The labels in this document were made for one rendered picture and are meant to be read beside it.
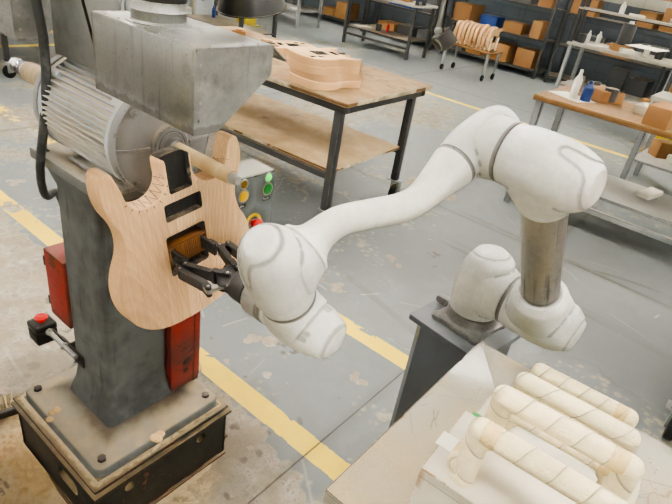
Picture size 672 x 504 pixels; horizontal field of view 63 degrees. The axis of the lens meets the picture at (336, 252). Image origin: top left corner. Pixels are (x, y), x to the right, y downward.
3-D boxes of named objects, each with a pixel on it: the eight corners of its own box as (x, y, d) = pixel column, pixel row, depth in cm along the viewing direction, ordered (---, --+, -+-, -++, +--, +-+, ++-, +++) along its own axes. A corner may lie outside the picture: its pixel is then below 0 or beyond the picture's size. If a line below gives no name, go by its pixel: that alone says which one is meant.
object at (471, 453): (446, 478, 74) (464, 429, 69) (456, 463, 77) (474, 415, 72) (467, 492, 73) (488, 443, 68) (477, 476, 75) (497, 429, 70)
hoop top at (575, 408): (510, 388, 92) (516, 374, 91) (516, 378, 94) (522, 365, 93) (634, 456, 83) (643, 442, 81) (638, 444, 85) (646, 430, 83)
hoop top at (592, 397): (526, 376, 108) (532, 364, 107) (532, 369, 110) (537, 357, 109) (632, 433, 99) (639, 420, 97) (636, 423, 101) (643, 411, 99)
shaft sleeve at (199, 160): (184, 141, 122) (183, 155, 124) (172, 143, 120) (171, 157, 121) (238, 169, 113) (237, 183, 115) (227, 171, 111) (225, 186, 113)
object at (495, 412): (471, 443, 80) (489, 396, 76) (479, 430, 83) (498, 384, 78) (491, 455, 79) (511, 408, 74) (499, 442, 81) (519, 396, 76)
